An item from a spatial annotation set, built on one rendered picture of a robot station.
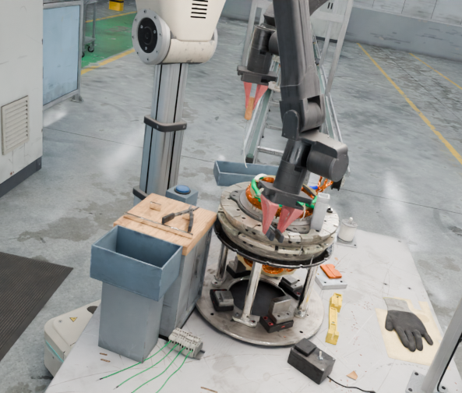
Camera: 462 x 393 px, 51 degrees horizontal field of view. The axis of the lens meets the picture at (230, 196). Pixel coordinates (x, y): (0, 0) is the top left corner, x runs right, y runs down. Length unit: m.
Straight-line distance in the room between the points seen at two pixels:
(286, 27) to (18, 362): 1.85
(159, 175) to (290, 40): 0.80
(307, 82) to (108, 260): 0.55
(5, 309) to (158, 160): 1.31
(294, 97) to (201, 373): 0.67
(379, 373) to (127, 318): 0.65
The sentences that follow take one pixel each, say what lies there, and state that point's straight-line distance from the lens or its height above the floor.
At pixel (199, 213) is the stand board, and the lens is 1.25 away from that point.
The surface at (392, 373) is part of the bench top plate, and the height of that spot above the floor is 0.78.
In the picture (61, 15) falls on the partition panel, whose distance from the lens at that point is 5.26.
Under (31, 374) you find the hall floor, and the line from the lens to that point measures 2.30.
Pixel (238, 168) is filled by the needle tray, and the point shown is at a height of 1.04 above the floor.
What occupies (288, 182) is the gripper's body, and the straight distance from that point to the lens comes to 0.96.
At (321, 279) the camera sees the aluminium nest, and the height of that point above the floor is 0.80.
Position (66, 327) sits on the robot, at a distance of 2.10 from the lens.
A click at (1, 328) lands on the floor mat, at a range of 2.50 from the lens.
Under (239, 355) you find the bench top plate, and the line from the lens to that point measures 1.28.
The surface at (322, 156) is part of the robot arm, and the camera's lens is 0.92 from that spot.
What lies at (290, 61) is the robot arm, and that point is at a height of 1.51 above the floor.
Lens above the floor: 1.64
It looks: 25 degrees down
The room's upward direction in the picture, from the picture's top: 11 degrees clockwise
